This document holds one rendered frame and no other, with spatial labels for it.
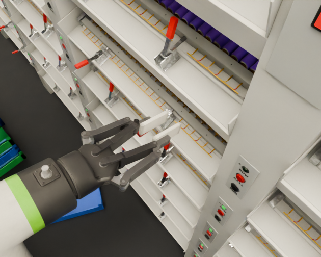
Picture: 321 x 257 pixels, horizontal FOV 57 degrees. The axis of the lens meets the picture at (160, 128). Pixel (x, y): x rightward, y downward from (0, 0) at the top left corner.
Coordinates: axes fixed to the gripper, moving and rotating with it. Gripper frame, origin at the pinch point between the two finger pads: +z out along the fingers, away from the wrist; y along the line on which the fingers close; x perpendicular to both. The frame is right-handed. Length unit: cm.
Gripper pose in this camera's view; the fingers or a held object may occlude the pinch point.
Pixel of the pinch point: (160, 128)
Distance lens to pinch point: 57.9
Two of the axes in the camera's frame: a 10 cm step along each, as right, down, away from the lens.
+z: 7.5, -4.2, 5.1
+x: -1.6, 6.4, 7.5
